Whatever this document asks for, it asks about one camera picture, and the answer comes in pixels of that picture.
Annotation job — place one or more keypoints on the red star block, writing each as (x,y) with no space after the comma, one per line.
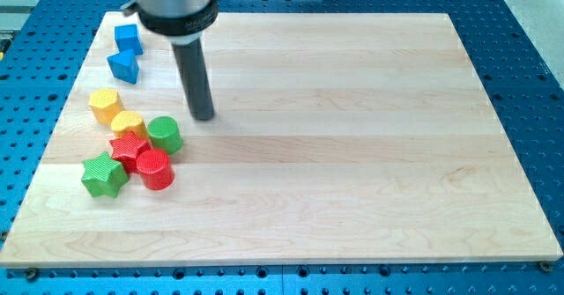
(126,149)

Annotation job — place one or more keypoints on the yellow hexagon block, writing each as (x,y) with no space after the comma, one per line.
(105,105)

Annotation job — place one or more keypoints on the green star block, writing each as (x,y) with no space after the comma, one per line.
(104,176)

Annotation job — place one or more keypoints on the light wooden board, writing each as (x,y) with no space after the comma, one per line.
(337,138)

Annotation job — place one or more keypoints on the green cylinder block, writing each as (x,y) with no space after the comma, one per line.
(165,134)

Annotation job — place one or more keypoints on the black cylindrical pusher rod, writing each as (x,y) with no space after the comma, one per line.
(192,68)

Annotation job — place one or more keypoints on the red cylinder block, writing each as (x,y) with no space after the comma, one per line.
(155,169)

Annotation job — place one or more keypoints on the yellow heart block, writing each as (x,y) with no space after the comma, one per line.
(129,121)

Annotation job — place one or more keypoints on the blue triangle block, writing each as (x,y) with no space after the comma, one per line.
(124,66)

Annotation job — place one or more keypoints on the blue cube block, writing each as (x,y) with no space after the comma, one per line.
(127,37)

